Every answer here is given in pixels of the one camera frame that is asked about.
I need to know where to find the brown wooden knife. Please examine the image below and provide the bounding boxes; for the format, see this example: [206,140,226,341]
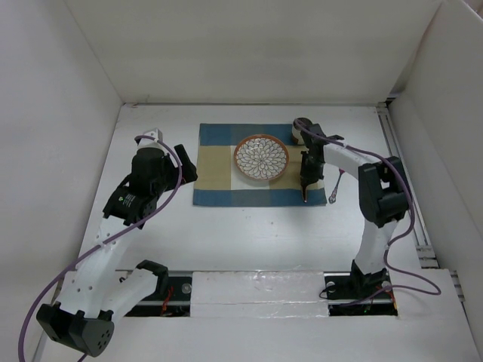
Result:
[300,151,309,203]

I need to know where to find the blue tan white placemat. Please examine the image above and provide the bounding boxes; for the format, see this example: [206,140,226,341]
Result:
[193,124,327,207]

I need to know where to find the white brown cup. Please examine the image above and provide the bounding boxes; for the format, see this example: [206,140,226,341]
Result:
[291,118,312,146]

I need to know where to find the orange rimmed patterned bowl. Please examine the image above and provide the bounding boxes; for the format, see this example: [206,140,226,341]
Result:
[233,134,290,181]

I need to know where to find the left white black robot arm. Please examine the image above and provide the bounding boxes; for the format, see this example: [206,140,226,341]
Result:
[36,140,197,357]

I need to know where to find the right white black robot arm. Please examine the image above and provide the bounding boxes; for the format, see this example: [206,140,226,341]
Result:
[292,118,410,300]

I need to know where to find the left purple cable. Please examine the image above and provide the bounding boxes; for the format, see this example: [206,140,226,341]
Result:
[17,134,184,362]

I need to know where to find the purple cable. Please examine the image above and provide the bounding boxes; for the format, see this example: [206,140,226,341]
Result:
[294,119,442,307]
[17,134,184,362]

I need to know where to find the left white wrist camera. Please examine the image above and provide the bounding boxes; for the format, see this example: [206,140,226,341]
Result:
[135,128,163,149]

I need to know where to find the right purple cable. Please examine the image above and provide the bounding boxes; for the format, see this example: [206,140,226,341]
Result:
[294,119,442,307]

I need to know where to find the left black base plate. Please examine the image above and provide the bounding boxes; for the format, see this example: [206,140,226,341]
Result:
[125,271,192,318]

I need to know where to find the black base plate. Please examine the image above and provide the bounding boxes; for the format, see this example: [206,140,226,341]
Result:
[319,273,398,317]
[125,271,192,318]

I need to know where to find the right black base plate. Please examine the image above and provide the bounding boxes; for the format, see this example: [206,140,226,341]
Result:
[319,273,398,317]

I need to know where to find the aluminium rail right side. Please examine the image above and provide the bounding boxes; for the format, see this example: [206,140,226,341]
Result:
[377,98,465,302]

